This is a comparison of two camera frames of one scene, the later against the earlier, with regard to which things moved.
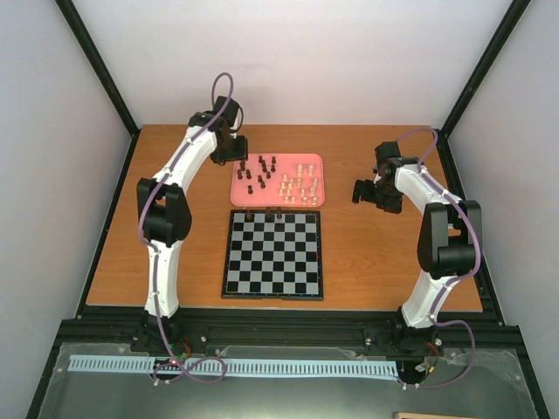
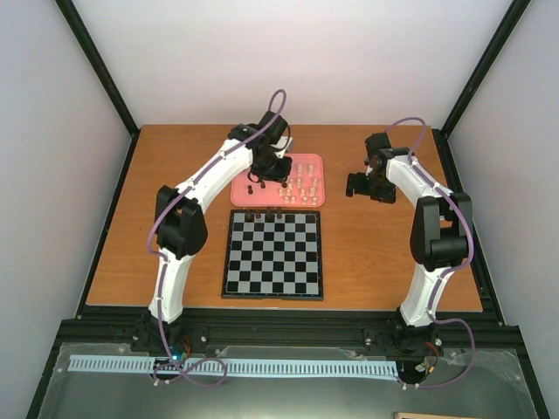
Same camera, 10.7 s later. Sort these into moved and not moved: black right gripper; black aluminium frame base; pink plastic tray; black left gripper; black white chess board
Moved: black right gripper; black left gripper
Not moved: black aluminium frame base; pink plastic tray; black white chess board
